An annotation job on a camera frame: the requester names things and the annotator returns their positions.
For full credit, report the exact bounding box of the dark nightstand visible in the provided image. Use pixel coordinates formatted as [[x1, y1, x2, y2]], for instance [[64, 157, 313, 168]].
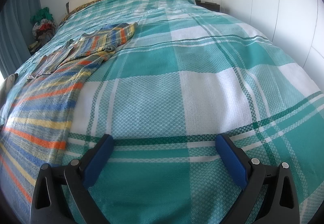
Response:
[[195, 0, 220, 12]]

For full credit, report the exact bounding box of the white wardrobe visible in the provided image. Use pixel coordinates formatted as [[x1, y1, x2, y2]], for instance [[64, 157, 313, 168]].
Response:
[[221, 0, 323, 87]]

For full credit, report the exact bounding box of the patterned pillow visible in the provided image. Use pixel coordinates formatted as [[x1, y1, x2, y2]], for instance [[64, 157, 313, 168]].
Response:
[[0, 73, 18, 108]]

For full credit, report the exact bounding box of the striped knit sweater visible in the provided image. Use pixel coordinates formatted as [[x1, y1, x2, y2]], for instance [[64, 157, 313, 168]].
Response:
[[1, 23, 137, 223]]

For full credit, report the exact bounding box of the blue curtain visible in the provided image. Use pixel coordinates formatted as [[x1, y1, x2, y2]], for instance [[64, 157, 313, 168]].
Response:
[[1, 0, 41, 78]]

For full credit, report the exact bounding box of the pile of clothes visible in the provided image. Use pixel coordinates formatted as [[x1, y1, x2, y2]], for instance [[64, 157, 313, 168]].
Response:
[[28, 7, 58, 55]]

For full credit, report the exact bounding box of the teal plaid bedspread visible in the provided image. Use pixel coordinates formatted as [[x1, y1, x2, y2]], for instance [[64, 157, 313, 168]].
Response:
[[0, 0, 324, 224]]

